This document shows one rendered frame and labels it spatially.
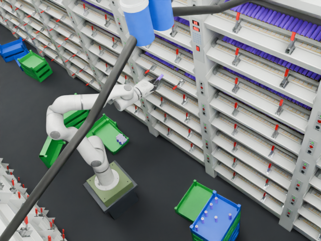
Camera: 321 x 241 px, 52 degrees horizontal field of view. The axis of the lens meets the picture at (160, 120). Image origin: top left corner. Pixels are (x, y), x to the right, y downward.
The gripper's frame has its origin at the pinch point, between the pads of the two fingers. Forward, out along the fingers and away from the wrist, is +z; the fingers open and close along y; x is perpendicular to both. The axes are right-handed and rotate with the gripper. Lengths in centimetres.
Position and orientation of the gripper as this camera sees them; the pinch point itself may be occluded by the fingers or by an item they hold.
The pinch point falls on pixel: (155, 81)
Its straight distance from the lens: 212.9
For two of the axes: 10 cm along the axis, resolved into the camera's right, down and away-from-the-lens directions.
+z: 7.0, -5.1, 5.0
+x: 0.4, 7.3, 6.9
